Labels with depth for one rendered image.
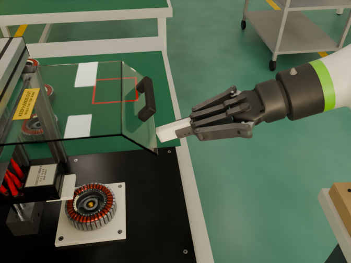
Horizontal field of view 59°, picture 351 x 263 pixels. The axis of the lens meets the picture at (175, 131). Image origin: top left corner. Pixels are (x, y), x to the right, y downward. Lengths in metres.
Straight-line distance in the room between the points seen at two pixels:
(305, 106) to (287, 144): 1.58
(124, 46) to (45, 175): 0.93
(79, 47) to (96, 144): 0.66
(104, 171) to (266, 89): 0.49
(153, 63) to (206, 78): 1.37
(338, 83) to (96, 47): 1.14
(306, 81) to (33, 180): 0.54
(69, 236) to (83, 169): 0.20
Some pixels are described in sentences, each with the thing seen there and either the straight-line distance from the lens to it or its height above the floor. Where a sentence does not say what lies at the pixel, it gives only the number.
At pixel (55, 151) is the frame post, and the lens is 0.88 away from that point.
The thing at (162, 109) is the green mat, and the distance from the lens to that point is 1.06.
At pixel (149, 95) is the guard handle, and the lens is 0.59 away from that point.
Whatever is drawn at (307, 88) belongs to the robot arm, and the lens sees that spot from 0.56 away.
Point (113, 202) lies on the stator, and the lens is 0.73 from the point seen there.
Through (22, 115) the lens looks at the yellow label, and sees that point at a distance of 0.59.
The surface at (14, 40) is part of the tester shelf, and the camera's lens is 0.74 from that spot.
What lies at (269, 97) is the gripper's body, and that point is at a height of 1.09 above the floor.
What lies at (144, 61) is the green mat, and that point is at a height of 0.75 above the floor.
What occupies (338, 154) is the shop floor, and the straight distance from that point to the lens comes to 2.20.
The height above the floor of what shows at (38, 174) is 0.92.
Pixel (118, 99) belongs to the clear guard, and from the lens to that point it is 0.58.
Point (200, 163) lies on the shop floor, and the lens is 1.90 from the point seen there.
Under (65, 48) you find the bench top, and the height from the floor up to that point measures 0.75.
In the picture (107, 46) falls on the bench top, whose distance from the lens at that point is 1.50.
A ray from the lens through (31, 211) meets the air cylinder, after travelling 0.76.
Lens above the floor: 1.40
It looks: 42 degrees down
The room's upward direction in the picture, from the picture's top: straight up
